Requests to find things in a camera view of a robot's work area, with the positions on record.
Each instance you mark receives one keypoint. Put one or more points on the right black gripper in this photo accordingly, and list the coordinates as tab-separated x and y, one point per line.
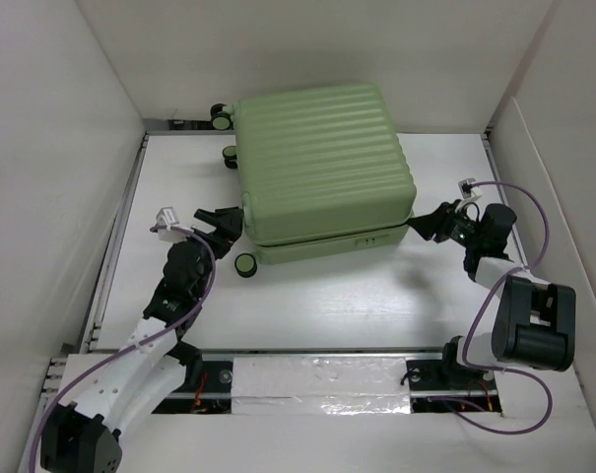
436	221

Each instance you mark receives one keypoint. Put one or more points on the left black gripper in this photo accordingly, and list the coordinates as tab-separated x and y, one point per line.
228	227

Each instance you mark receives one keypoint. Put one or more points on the green hard-shell suitcase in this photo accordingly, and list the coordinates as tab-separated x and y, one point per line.
321	172

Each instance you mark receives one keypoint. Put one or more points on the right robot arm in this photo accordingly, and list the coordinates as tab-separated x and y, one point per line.
524	321

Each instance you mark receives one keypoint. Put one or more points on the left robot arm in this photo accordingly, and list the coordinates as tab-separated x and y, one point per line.
87	424

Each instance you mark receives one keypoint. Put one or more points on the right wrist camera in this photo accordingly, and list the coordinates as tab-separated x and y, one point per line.
469	191

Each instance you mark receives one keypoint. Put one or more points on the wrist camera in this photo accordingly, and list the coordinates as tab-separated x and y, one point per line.
166	224
469	191

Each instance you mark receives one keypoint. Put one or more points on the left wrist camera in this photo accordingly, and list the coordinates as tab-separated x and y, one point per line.
166	224

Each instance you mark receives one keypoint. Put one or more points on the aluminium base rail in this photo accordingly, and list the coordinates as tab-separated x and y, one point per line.
353	384

